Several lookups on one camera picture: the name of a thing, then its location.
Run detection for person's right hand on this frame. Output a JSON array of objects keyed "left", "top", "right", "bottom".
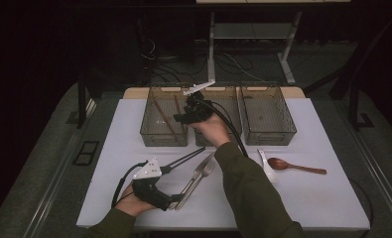
[{"left": 187, "top": 113, "right": 232, "bottom": 149}]

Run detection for tangle of floor cables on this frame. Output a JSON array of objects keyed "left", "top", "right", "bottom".
[{"left": 138, "top": 19, "right": 267, "bottom": 83}]

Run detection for translucent grey plastic bin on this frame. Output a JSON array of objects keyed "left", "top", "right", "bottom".
[
  {"left": 238, "top": 81, "right": 298, "bottom": 147},
  {"left": 194, "top": 82, "right": 243, "bottom": 148},
  {"left": 139, "top": 82, "right": 191, "bottom": 148}
]

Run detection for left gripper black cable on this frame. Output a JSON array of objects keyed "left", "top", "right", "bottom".
[{"left": 110, "top": 161, "right": 149, "bottom": 209}]

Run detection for steel fork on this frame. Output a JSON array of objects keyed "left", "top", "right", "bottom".
[{"left": 174, "top": 159, "right": 216, "bottom": 212}]

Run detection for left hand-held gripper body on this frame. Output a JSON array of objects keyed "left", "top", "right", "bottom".
[{"left": 131, "top": 157, "right": 174, "bottom": 211}]

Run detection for person's left hand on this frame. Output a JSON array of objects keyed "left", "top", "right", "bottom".
[{"left": 114, "top": 183, "right": 159, "bottom": 217}]

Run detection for aluminium floor rail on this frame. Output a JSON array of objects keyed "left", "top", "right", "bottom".
[
  {"left": 348, "top": 128, "right": 392, "bottom": 229},
  {"left": 21, "top": 98, "right": 98, "bottom": 238}
]

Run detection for black metal stand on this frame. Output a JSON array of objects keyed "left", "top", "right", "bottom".
[
  {"left": 304, "top": 13, "right": 392, "bottom": 132},
  {"left": 65, "top": 75, "right": 100, "bottom": 130}
]

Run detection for white table mat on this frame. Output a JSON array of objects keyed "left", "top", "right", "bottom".
[{"left": 75, "top": 97, "right": 371, "bottom": 231}]

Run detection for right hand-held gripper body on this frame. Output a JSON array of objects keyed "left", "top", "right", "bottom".
[{"left": 183, "top": 79, "right": 216, "bottom": 126}]

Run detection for brown wooden spoon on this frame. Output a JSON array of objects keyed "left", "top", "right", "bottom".
[{"left": 267, "top": 157, "right": 327, "bottom": 176}]

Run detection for black chopstick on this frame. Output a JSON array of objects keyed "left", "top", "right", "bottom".
[
  {"left": 168, "top": 149, "right": 206, "bottom": 173},
  {"left": 168, "top": 147, "right": 206, "bottom": 168}
]

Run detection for silver forks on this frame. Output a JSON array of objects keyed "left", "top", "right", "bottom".
[{"left": 167, "top": 152, "right": 216, "bottom": 211}]

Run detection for white ceramic spoon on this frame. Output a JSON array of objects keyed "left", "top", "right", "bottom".
[{"left": 256, "top": 148, "right": 280, "bottom": 183}]

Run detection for brown wooden chopstick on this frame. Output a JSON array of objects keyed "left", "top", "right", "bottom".
[
  {"left": 173, "top": 94, "right": 188, "bottom": 133},
  {"left": 151, "top": 98, "right": 179, "bottom": 137}
]

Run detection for white metal desk frame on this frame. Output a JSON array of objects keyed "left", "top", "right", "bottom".
[{"left": 206, "top": 9, "right": 304, "bottom": 86}]

